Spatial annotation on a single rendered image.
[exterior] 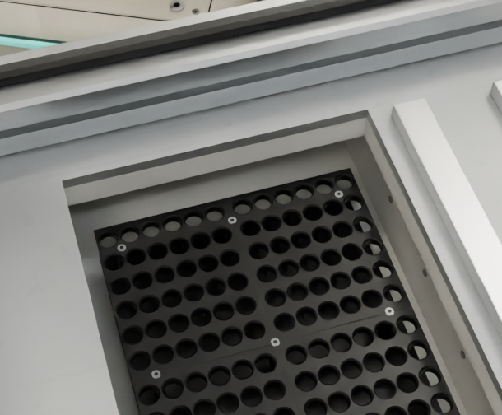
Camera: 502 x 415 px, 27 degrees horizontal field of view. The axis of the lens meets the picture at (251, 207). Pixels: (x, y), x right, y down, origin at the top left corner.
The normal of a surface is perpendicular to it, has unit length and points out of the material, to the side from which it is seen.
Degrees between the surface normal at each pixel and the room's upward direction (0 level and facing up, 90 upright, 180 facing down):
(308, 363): 0
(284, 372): 0
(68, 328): 0
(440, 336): 90
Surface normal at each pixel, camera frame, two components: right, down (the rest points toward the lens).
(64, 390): 0.00, -0.58
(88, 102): 0.29, 0.78
